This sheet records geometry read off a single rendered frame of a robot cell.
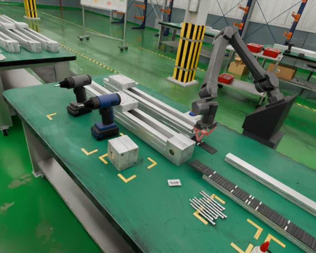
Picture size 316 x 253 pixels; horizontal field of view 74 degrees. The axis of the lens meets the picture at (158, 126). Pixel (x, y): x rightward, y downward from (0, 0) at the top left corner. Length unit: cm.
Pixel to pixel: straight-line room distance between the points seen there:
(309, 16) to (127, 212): 819
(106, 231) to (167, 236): 71
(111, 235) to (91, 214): 19
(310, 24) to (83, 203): 804
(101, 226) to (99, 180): 59
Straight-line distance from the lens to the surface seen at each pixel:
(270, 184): 104
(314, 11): 851
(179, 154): 93
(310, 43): 848
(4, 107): 249
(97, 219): 144
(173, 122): 115
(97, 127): 106
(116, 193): 82
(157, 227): 75
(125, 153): 85
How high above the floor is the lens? 140
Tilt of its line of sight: 31 degrees down
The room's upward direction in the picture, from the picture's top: 9 degrees clockwise
